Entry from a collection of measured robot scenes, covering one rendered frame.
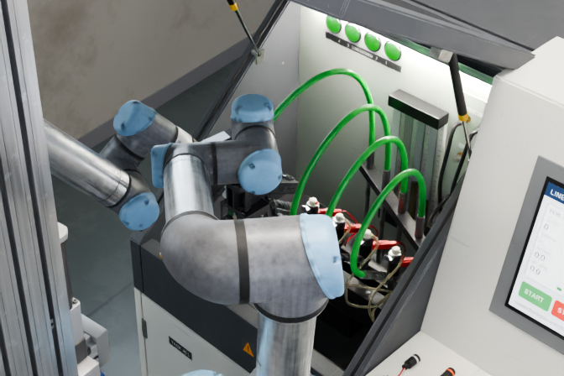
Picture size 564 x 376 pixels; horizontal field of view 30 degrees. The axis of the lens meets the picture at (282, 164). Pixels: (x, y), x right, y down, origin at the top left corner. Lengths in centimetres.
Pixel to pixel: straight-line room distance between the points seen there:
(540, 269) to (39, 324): 97
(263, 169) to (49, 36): 247
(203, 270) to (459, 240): 86
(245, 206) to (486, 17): 72
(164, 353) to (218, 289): 131
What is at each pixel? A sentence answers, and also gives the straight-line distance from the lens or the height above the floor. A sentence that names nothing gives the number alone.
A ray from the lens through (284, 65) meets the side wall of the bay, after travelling 262.
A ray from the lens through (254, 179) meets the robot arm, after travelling 176.
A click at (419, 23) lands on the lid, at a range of 170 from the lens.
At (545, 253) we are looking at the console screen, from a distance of 205.
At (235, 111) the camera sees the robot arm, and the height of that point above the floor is 156.
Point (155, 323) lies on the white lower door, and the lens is 265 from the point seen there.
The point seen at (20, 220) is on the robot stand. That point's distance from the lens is 144.
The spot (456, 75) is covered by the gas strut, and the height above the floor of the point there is 158.
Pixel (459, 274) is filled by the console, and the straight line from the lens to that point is 218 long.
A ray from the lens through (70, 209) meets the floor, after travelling 420.
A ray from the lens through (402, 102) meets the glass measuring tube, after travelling 241.
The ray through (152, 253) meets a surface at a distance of 249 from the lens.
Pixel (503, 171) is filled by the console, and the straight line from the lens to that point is 206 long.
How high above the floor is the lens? 257
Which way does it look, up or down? 36 degrees down
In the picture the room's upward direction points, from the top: 1 degrees clockwise
